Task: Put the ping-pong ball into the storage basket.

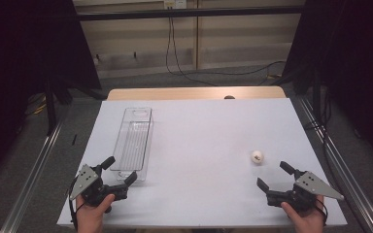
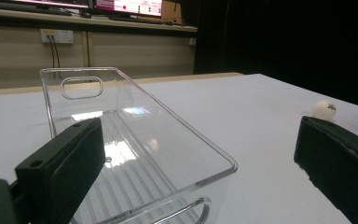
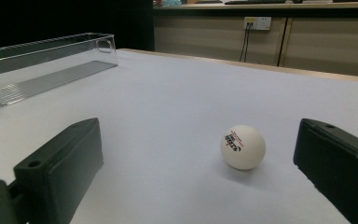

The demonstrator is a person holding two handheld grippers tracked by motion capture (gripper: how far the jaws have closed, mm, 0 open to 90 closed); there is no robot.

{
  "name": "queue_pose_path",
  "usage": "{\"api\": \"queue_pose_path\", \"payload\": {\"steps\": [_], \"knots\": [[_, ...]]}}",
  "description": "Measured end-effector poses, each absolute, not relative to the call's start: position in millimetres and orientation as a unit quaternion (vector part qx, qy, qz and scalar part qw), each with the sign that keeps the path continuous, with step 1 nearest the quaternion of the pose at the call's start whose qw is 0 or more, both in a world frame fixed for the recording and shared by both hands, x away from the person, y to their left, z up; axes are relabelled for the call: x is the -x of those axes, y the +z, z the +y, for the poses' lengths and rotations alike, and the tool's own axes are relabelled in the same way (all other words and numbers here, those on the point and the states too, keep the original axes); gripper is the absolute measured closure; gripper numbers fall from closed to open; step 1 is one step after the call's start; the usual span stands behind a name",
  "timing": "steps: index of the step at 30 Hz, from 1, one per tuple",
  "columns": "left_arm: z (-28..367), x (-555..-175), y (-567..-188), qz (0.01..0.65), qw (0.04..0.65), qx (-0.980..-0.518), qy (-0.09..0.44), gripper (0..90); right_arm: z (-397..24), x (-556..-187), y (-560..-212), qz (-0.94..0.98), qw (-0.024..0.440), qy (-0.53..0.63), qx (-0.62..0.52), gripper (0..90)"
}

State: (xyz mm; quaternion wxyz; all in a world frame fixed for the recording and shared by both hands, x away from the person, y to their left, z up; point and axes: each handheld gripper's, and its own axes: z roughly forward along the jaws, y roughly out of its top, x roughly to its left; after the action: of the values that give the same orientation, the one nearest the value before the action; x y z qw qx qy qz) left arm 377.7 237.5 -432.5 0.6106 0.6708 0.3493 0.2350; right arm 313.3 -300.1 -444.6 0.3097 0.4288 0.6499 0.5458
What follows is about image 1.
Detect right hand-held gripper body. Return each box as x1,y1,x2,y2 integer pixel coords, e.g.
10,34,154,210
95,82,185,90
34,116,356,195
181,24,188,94
265,170,345,213

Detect white table board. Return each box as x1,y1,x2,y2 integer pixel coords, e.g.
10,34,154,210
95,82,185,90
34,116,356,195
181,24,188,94
56,97,348,228

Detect black horizontal bar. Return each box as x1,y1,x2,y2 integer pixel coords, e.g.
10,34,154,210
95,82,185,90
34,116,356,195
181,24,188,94
76,5,305,22

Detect hand-held gripper black cable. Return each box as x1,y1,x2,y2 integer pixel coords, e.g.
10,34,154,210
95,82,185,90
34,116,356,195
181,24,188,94
67,176,86,231
315,197,329,226

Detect clear plastic container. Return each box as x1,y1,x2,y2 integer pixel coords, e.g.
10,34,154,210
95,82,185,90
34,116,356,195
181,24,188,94
110,107,154,183

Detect person's right hand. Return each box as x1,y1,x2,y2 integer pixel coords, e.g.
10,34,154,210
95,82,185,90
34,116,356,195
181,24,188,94
280,193,326,233

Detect white wall outlet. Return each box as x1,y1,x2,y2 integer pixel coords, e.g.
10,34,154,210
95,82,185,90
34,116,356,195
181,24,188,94
163,0,188,10

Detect left hand-held gripper black cable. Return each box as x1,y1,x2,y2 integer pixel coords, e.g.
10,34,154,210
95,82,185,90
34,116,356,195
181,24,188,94
67,176,86,231

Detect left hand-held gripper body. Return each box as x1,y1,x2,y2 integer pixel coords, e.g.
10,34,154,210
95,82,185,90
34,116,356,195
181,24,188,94
69,163,129,208

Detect black curtain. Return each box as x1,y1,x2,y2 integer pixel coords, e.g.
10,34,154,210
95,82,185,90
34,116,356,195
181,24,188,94
0,0,102,187
283,0,373,171

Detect person's left hand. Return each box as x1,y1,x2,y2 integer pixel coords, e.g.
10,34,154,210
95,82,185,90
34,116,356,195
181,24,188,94
76,193,116,233

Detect right hand-held gripper black cable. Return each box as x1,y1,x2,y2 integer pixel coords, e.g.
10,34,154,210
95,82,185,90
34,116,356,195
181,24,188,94
315,197,329,226

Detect metal floor rail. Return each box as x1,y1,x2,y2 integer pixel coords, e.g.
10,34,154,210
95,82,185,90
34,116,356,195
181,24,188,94
0,117,64,233
296,96,373,233

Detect wooden table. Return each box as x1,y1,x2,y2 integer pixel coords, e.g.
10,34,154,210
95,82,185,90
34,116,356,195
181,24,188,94
106,85,288,101

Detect black wall cable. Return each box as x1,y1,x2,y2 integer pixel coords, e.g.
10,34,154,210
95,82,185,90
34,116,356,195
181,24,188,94
164,17,287,87

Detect black stand leg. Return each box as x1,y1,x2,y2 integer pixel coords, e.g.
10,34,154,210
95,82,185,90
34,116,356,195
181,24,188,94
43,79,60,136

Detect yellow cable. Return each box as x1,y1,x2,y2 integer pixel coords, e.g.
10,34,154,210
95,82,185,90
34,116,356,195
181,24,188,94
25,93,48,117

